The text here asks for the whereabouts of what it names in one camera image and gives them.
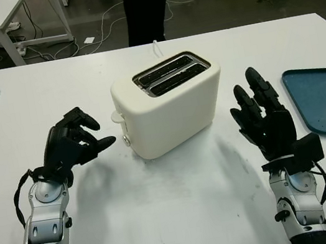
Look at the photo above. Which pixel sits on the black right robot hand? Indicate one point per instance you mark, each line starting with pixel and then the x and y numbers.
pixel 271 128

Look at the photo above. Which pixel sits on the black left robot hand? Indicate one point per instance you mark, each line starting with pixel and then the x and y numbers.
pixel 60 146

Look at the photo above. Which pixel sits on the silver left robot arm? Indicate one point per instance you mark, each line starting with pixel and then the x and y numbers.
pixel 38 220

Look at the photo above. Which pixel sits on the cream white toaster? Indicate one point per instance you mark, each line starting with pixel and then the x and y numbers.
pixel 175 119

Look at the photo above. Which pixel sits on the person in beige jacket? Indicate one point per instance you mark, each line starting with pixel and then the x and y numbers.
pixel 143 8

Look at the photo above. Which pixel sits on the blue plastic tray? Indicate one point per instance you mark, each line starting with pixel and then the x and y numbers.
pixel 323 100

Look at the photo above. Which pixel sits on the white power strip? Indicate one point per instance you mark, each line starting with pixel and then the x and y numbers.
pixel 22 51
pixel 14 25

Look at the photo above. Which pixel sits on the white paper sheet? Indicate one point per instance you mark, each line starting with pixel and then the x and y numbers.
pixel 89 40

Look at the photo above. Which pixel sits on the white office desk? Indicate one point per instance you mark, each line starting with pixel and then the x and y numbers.
pixel 5 14

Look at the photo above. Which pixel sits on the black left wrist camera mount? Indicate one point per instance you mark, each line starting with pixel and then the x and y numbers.
pixel 76 151

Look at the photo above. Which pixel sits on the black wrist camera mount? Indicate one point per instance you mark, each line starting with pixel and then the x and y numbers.
pixel 304 152
pixel 76 151

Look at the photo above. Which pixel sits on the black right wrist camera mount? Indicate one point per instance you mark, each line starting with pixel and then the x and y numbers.
pixel 304 152

